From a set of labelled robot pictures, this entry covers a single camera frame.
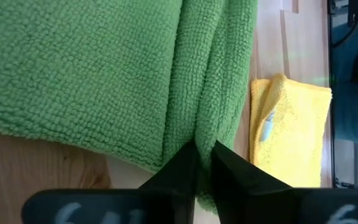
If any green microfiber towel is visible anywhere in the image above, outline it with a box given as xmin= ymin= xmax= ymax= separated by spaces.
xmin=0 ymin=0 xmax=259 ymax=215

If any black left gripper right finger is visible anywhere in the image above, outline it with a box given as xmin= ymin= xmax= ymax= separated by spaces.
xmin=211 ymin=139 xmax=295 ymax=224

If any yellow microfiber towel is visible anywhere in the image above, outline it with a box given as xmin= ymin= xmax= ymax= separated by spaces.
xmin=249 ymin=73 xmax=333 ymax=189

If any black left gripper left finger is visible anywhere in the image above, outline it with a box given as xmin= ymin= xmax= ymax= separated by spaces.
xmin=138 ymin=139 xmax=198 ymax=224

